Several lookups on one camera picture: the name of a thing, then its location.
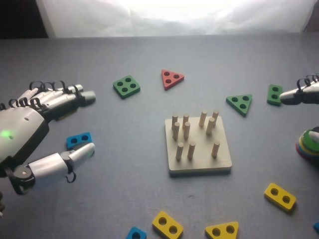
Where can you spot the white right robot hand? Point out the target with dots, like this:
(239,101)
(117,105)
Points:
(307,93)

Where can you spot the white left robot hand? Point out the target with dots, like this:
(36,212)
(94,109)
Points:
(20,129)

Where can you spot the multicolour round disc stack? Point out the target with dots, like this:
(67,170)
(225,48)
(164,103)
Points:
(305,149)

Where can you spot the green rectangle two-hole block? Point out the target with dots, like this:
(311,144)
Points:
(270,92)

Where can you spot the blue square four-hole block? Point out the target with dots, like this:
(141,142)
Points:
(79,139)

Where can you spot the green triangle three-hole block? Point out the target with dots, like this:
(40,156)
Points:
(239,102)

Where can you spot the yellow rectangle two-hole block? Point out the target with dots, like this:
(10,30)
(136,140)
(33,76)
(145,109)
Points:
(167,225)
(280,195)

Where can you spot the green square four-hole block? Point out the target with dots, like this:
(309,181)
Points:
(126,84)

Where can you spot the wooden peg board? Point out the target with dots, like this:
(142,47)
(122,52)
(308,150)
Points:
(199,159)

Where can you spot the red triangle three-hole block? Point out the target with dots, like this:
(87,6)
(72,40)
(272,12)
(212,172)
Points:
(171,77)

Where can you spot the blue block with holes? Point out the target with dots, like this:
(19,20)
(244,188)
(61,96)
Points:
(129,234)

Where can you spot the yellow triangle three-hole block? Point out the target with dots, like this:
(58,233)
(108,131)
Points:
(223,230)

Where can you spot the dark brown background panel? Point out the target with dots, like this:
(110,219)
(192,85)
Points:
(312,17)

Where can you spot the black background panel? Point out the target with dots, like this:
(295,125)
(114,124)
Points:
(20,17)

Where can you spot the grey table cloth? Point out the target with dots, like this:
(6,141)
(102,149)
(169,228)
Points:
(124,174)

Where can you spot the white backdrop sheet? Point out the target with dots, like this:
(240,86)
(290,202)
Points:
(159,17)

